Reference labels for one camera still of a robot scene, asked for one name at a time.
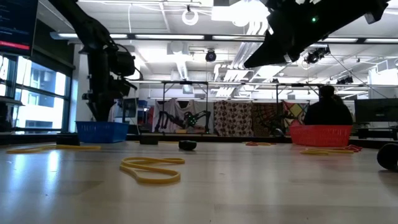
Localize black background desk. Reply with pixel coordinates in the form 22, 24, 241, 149
356, 126, 398, 141

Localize red plastic basket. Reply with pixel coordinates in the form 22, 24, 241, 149
289, 124, 354, 147

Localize black spotlight cluster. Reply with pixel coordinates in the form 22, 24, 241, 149
304, 45, 331, 65

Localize white hanging cloth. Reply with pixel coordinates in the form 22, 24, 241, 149
152, 98, 201, 134

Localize dark spiral pattern cloth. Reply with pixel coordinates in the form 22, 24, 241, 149
251, 102, 284, 137

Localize black wall screen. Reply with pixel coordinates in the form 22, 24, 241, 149
0, 0, 39, 58

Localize white ring lamp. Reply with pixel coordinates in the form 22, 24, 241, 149
181, 4, 200, 27

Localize brown dotted cloth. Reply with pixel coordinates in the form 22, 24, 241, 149
213, 100, 254, 137

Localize black track lights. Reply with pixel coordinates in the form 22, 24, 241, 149
336, 75, 354, 85

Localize overhead light bar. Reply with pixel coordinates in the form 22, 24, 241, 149
49, 30, 398, 44

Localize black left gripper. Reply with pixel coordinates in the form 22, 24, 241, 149
82, 51, 137, 122

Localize black computer monitor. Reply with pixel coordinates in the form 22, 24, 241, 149
354, 98, 398, 123

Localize white ceiling pipes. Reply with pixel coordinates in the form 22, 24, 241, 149
214, 12, 282, 98

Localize black table edge frame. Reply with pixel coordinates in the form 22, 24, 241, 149
0, 133, 398, 146

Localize large window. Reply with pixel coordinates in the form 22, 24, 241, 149
0, 55, 75, 133

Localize colourful geometric cloth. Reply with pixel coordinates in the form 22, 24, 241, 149
282, 100, 309, 127

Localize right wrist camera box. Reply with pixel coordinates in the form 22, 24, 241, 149
263, 0, 301, 22

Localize dark monitor on stand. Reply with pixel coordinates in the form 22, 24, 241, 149
116, 97, 140, 125

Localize black ceiling camera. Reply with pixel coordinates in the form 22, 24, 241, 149
205, 49, 218, 63

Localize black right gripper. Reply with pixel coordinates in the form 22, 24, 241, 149
244, 15, 321, 68

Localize blue plastic basket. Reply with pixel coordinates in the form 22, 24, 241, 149
76, 121, 130, 144

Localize person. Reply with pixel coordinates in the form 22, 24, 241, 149
303, 85, 354, 126

